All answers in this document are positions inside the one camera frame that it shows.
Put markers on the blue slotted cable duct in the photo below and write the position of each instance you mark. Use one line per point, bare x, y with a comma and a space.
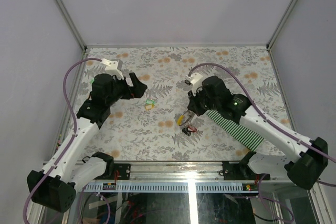
180, 187

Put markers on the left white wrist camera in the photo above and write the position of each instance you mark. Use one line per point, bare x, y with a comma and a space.
113, 68

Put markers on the red tag key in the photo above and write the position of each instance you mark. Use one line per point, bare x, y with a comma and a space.
192, 129

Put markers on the aluminium front rail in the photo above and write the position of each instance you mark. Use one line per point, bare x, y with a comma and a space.
173, 170

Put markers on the black tag key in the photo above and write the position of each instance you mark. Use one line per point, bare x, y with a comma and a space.
186, 131

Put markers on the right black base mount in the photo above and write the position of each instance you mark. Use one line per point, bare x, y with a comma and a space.
237, 171

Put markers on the green striped cloth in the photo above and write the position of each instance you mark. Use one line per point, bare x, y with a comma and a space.
243, 135

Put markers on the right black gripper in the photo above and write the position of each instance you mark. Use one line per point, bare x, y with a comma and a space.
193, 105

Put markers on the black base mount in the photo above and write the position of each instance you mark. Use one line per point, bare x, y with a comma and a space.
119, 171
237, 171

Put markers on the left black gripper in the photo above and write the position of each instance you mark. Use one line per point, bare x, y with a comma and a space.
139, 87

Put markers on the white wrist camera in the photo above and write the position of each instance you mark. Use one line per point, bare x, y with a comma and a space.
195, 81
113, 68

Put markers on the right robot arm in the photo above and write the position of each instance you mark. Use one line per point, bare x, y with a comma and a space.
306, 159

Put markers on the yellow tag key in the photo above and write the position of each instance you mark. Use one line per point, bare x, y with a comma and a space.
149, 106

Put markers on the light green tag key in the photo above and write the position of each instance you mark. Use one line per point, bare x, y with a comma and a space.
150, 102

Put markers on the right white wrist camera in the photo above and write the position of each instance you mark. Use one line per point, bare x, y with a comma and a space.
195, 81

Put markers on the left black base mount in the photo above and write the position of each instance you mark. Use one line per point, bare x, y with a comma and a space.
119, 171

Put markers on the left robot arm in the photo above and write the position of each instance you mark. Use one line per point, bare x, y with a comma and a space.
58, 182

